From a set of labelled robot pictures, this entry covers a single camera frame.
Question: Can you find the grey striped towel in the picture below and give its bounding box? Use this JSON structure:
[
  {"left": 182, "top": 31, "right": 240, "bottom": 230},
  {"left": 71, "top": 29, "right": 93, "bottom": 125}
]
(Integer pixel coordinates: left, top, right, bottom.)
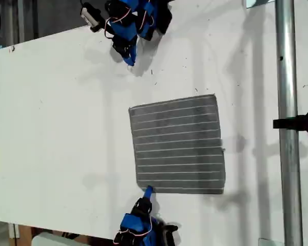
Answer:
[{"left": 128, "top": 93, "right": 227, "bottom": 195}]

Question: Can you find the grey vertical bar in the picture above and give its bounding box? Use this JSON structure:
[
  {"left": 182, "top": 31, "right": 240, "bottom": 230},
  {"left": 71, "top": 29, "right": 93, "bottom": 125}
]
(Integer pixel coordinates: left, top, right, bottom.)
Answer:
[{"left": 17, "top": 0, "right": 25, "bottom": 43}]

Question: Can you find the wooden table leg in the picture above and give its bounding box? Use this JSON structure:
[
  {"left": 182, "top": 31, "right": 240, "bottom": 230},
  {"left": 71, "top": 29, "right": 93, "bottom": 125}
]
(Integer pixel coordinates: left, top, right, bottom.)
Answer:
[{"left": 9, "top": 222, "right": 33, "bottom": 240}]

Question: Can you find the shiny metal plate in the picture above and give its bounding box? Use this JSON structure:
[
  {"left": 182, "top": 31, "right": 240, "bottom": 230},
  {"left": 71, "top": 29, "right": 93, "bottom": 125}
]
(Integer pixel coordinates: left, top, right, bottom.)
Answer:
[{"left": 242, "top": 0, "right": 274, "bottom": 10}]

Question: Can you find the black clamp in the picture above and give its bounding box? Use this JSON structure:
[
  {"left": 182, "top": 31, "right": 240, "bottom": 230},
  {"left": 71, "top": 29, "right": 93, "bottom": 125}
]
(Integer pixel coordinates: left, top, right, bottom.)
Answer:
[{"left": 273, "top": 109, "right": 308, "bottom": 136}]

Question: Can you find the red white servo wire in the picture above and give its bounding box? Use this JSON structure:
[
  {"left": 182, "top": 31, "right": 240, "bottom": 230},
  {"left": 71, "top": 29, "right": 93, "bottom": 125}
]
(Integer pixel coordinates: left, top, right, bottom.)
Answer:
[
  {"left": 117, "top": 214, "right": 153, "bottom": 235},
  {"left": 104, "top": 5, "right": 155, "bottom": 39}
]

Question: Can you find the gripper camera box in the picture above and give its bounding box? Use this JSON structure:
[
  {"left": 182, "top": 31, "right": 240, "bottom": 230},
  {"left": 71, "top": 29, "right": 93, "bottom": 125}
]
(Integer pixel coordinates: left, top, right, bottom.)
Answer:
[
  {"left": 163, "top": 224, "right": 179, "bottom": 246},
  {"left": 81, "top": 2, "right": 106, "bottom": 33}
]

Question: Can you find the steel post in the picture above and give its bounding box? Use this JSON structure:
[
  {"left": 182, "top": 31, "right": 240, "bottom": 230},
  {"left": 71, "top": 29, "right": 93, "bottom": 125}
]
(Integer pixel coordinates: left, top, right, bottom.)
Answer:
[{"left": 275, "top": 0, "right": 304, "bottom": 246}]

